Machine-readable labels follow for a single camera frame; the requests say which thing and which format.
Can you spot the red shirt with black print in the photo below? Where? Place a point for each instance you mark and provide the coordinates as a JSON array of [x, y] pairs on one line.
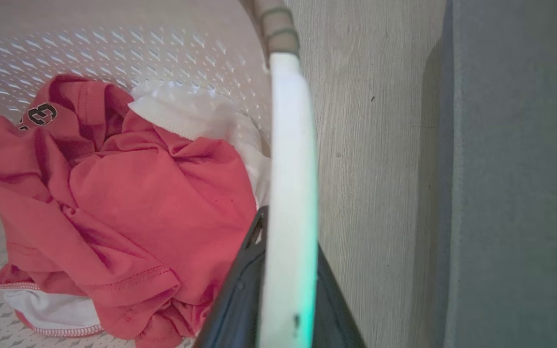
[[138, 203]]

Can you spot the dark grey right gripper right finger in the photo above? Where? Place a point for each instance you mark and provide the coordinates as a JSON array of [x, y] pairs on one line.
[[331, 309]]

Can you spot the white perforated plastic laundry basket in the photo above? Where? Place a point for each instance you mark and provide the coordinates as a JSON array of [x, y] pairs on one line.
[[290, 193]]

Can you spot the white knit garment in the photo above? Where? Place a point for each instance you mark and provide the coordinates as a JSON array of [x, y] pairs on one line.
[[206, 116]]

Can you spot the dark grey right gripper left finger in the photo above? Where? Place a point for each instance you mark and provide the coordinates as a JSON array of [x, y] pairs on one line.
[[232, 304]]

